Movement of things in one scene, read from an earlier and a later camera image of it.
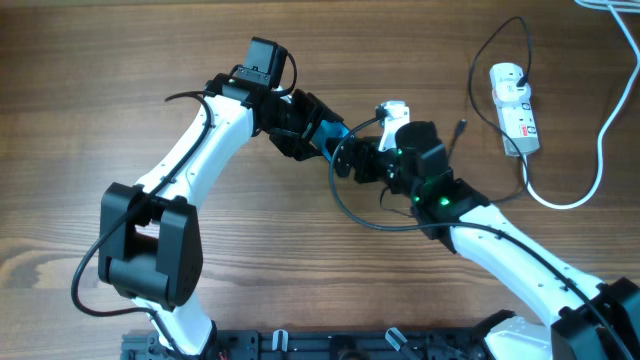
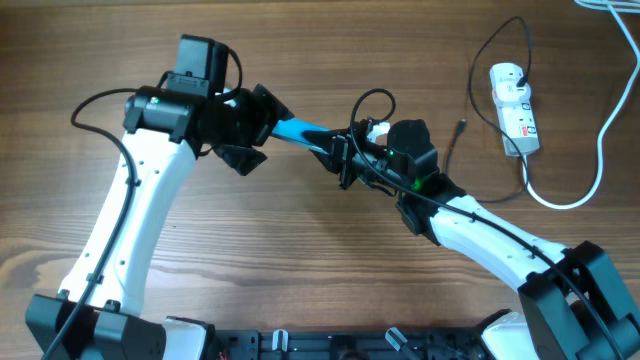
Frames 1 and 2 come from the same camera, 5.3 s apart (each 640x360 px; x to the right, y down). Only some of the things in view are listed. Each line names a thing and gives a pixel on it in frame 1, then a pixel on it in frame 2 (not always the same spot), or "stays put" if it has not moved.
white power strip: [516, 107] stays put
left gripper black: [314, 111] → [265, 109]
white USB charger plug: [508, 91] stays put
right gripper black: [351, 158] stays put
